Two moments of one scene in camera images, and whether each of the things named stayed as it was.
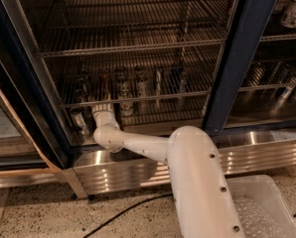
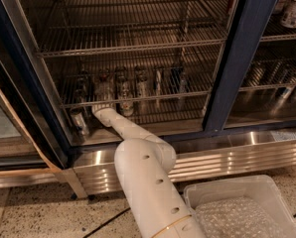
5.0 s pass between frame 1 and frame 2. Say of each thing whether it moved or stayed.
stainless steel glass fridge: stayed
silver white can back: stayed
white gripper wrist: moved
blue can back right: stayed
